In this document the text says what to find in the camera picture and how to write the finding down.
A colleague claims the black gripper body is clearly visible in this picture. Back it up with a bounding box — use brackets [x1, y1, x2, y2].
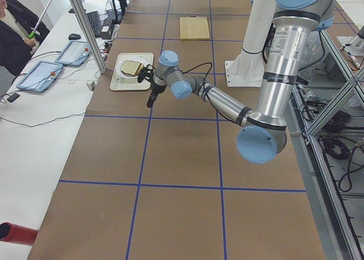
[150, 77, 167, 94]

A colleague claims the bread slice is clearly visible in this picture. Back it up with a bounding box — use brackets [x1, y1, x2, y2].
[120, 60, 144, 76]

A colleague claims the white round plate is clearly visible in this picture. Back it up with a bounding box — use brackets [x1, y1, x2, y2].
[114, 53, 148, 84]

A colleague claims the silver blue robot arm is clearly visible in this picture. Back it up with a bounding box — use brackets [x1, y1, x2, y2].
[147, 0, 334, 164]

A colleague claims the cream bear tray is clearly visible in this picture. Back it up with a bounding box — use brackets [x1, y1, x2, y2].
[110, 52, 154, 91]

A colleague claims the wooden cutting board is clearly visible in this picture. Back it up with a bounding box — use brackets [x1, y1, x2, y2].
[180, 16, 210, 40]

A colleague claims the far teach pendant tablet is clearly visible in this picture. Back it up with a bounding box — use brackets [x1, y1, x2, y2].
[55, 40, 91, 67]

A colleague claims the teach pendant tablet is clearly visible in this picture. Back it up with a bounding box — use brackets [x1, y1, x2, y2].
[55, 40, 91, 67]
[16, 60, 64, 93]

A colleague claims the black keyboard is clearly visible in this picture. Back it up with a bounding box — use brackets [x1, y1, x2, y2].
[86, 11, 101, 38]

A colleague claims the black computer mouse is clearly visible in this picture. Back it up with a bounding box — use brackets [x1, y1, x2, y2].
[68, 34, 81, 40]

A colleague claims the near teach pendant tablet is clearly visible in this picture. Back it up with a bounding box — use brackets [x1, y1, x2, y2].
[16, 60, 64, 93]

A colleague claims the green tipped white stick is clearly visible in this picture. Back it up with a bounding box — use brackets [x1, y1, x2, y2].
[28, 0, 53, 39]

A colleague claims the small black device on table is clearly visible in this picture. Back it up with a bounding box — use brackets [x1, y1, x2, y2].
[7, 93, 20, 103]

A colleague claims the person in dark jacket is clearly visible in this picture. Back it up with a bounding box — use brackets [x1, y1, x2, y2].
[1, 0, 49, 76]

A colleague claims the red cylinder bottle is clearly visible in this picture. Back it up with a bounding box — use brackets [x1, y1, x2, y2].
[1, 222, 38, 246]

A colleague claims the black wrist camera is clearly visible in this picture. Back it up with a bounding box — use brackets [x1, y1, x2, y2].
[137, 65, 155, 83]

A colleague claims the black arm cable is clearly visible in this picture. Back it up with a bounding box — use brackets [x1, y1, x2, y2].
[181, 62, 228, 121]

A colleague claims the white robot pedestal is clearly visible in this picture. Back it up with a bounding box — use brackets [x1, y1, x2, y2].
[225, 0, 276, 87]

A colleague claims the aluminium frame post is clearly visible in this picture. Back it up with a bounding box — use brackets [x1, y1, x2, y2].
[69, 0, 106, 74]

